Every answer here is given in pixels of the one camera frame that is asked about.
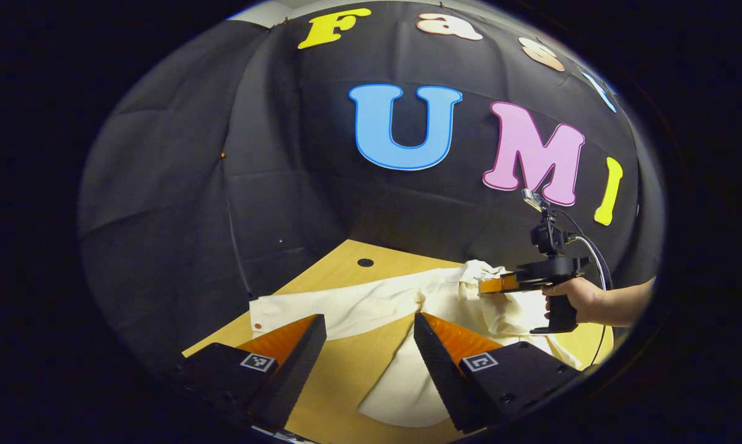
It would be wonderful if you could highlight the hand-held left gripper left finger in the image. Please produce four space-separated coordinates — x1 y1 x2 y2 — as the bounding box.
180 313 327 432

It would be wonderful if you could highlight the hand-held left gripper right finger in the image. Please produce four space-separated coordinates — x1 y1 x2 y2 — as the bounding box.
413 311 584 434

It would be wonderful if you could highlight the cream button shirt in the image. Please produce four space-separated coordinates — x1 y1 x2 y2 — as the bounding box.
249 260 584 429

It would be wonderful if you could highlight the black backdrop cloth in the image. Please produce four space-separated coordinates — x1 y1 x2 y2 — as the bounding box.
78 0 664 377

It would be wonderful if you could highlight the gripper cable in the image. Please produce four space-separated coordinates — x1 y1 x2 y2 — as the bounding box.
556 210 613 368

